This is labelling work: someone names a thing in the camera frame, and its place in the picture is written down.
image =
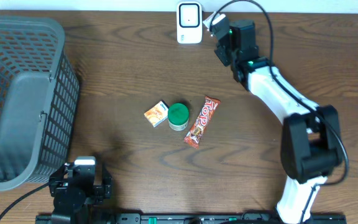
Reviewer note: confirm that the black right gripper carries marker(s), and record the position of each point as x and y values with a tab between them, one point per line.
221	53

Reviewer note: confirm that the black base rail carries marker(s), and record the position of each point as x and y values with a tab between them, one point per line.
197	218

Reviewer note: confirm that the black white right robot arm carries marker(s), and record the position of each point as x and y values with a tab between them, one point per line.
311	147

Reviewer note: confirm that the white barcode scanner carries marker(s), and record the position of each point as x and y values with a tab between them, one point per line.
189	22

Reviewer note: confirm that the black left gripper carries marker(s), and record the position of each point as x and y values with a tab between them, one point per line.
100	191

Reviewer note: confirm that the grey plastic mesh basket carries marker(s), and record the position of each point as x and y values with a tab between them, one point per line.
39	92

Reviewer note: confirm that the small orange box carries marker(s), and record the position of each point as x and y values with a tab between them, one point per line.
157	114

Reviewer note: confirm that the green lid jar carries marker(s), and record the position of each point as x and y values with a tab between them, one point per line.
178	116

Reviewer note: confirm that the orange chocolate bar wrapper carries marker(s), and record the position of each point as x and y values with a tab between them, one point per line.
195	133

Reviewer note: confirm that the white green toothpaste box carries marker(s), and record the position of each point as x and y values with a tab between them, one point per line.
213	19

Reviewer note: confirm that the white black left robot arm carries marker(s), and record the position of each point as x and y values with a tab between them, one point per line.
74	192

